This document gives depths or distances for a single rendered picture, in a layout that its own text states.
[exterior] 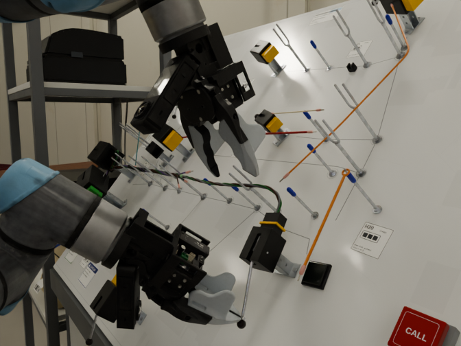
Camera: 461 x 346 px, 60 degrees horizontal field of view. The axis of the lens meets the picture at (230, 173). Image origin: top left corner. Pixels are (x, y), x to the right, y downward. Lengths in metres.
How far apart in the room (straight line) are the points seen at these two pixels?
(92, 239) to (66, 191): 0.07
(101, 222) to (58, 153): 5.36
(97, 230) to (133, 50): 4.20
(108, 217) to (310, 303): 0.32
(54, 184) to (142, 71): 4.05
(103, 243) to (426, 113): 0.54
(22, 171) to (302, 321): 0.43
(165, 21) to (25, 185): 0.26
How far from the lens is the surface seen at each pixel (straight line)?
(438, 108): 0.75
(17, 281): 0.54
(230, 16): 3.85
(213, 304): 0.58
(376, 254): 0.62
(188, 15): 0.53
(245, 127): 0.55
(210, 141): 0.61
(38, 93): 1.41
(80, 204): 0.52
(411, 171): 0.68
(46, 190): 0.52
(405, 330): 0.53
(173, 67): 0.54
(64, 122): 5.70
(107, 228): 0.52
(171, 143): 1.06
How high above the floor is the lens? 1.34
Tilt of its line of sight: 8 degrees down
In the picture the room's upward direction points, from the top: straight up
